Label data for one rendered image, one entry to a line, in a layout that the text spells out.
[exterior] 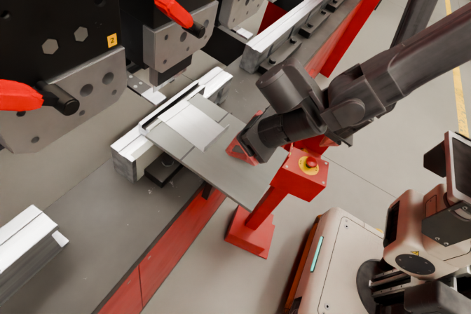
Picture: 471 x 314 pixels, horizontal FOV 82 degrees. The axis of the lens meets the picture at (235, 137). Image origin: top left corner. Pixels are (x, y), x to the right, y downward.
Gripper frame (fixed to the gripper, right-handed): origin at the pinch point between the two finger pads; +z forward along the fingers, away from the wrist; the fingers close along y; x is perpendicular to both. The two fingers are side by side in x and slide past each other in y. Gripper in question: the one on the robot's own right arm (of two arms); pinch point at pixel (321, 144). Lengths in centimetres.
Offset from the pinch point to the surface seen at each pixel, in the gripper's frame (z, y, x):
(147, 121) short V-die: -8, 50, 35
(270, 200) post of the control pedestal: 35.0, -4.3, 8.1
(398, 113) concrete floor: 52, -121, -163
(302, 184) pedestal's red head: 6.3, 0.5, 15.1
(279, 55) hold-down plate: -3.7, 27.3, -24.6
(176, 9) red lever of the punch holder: -39, 51, 42
